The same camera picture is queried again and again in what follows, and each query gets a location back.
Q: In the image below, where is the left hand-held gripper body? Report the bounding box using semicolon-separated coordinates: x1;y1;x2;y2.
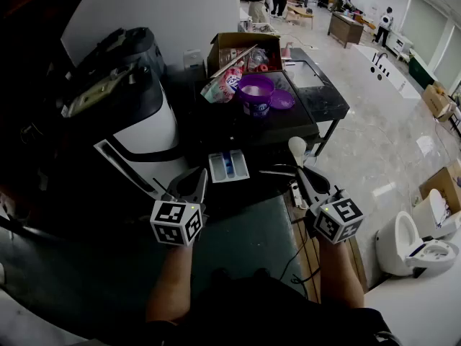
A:
150;192;208;247

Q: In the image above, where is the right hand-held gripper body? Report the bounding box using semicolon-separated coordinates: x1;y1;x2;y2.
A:
305;185;364;244

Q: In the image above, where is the white detergent drawer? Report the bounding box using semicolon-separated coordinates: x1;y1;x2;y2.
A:
207;149;251;184

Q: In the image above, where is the white plastic spoon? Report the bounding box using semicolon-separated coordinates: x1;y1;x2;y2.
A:
287;136;308;169

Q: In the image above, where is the white powder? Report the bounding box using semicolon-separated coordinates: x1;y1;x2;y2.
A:
244;84;271;97

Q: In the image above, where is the person's left forearm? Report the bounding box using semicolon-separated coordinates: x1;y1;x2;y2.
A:
146;245;194;324

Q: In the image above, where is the person's right forearm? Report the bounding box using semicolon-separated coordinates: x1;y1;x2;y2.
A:
318;238;367;309

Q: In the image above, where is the pink detergent refill bag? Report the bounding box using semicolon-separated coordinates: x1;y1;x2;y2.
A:
200;66;245;105

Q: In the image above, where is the white power strip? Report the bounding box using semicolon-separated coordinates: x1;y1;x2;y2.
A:
290;180;307;208

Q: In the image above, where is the white and black appliance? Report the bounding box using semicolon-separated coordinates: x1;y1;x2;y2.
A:
39;58;190;203

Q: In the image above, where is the black marble table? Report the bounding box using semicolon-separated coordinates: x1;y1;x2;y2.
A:
284;48;350;158

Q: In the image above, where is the purple plastic lid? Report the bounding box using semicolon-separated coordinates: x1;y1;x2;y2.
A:
269;88;295;110

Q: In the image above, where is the purple plastic tub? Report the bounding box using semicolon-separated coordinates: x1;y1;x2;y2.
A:
237;74;277;117

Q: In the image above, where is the person's black shirt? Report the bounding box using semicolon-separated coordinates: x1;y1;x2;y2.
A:
146;268;397;346

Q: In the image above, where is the brown cardboard box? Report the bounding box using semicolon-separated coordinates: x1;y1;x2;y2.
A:
419;160;461;216
421;81;457;122

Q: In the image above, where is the white dispenser box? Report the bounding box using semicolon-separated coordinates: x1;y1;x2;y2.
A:
182;48;202;72

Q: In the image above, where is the silver metal tube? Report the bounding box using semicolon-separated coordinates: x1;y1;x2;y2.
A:
210;44;259;79

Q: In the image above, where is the dark grey appliance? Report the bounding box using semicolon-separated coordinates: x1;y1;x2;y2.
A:
77;27;167;82

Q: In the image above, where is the open cardboard box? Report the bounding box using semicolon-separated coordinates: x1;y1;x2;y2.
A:
207;32;284;79

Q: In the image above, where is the dark green box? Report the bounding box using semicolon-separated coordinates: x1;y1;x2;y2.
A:
408;48;439;89

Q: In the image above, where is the wooden cabinet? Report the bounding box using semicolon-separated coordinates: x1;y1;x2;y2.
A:
327;12;364;49

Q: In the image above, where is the white cabinet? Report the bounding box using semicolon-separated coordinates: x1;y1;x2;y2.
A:
385;30;414;59

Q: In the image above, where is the black cable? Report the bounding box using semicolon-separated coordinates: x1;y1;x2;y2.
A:
280;213;321;295

